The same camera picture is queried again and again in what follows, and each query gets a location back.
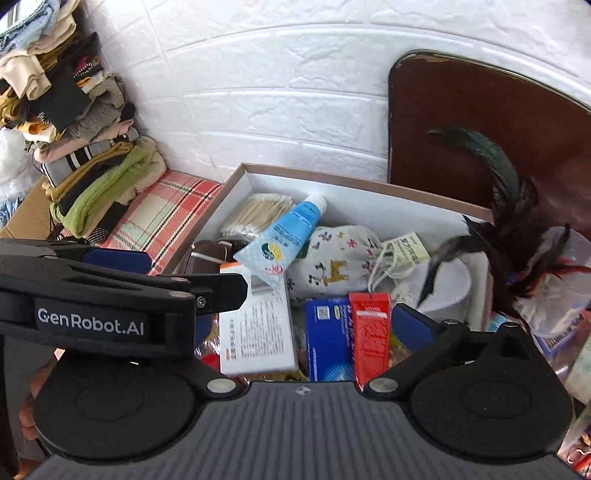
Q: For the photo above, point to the brown striped pouch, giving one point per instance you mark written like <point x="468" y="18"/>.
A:
<point x="206" y="256"/>

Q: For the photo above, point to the red packet in box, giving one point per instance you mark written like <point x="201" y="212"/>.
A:
<point x="371" y="314"/>

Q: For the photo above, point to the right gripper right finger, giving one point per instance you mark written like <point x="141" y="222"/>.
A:
<point x="434" y="347"/>

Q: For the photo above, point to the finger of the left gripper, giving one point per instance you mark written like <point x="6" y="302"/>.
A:
<point x="122" y="260"/>

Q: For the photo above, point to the pile of folded clothes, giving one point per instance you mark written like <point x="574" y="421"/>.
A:
<point x="72" y="161"/>

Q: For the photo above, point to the brown cardboard box left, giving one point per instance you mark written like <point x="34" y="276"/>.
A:
<point x="389" y="210"/>

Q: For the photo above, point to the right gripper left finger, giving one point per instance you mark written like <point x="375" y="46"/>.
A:
<point x="203" y="376"/>

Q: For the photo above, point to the white medicine box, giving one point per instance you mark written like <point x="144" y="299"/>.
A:
<point x="258" y="337"/>

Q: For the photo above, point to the blue packet in box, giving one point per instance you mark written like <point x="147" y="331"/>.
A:
<point x="328" y="329"/>

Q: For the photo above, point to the plaid red tablecloth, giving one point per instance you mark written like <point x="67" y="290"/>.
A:
<point x="159" y="220"/>

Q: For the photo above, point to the cotton swabs pack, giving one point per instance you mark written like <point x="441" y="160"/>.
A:
<point x="254" y="215"/>

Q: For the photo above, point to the cloth drawstring bag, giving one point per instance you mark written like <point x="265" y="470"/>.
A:
<point x="338" y="261"/>

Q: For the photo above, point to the blue white cream tube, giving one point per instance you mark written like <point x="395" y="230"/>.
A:
<point x="271" y="253"/>

